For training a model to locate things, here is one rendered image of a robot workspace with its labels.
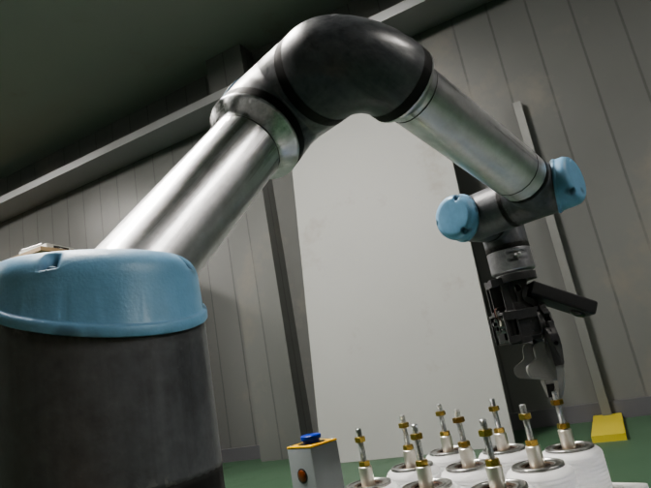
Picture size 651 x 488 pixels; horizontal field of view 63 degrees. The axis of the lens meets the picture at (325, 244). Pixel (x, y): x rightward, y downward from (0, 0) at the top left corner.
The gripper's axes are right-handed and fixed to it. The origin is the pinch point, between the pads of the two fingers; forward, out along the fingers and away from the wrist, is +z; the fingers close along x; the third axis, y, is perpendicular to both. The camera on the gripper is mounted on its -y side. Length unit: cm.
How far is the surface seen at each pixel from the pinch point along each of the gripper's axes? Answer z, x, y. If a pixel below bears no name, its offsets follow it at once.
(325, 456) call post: 5.6, -14.3, 40.3
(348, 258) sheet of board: -67, -191, 12
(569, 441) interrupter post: 8.2, 1.1, 0.8
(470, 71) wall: -160, -177, -76
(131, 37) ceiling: -239, -210, 121
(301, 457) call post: 5.0, -14.3, 44.6
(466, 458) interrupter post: 7.9, 0.3, 17.7
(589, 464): 11.3, 4.6, 0.2
